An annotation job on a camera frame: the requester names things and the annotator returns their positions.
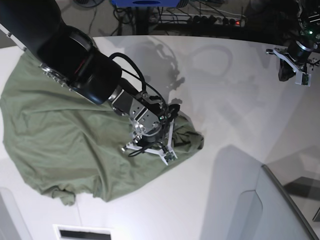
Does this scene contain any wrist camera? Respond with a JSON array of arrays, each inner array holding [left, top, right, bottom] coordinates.
[[161, 151, 178, 166], [295, 72, 312, 87]]

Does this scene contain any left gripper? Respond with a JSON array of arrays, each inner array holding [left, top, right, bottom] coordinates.
[[266, 39, 320, 82]]

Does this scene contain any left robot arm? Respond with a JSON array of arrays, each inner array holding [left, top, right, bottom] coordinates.
[[266, 0, 320, 86]]

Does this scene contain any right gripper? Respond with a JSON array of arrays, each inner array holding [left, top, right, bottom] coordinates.
[[121, 118, 175, 158]]

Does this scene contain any green t-shirt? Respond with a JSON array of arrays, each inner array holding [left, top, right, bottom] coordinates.
[[0, 51, 204, 206]]

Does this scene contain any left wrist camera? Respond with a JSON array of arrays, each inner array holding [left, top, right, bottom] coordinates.
[[295, 72, 312, 87]]

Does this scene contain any blue box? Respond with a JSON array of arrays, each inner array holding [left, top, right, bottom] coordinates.
[[111, 0, 180, 8]]

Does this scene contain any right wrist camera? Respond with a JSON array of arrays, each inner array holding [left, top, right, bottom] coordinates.
[[161, 151, 178, 166]]

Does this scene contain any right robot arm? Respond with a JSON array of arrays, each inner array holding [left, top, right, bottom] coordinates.
[[0, 0, 180, 164]]

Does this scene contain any black power strip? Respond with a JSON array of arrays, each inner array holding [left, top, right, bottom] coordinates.
[[149, 13, 247, 27]]

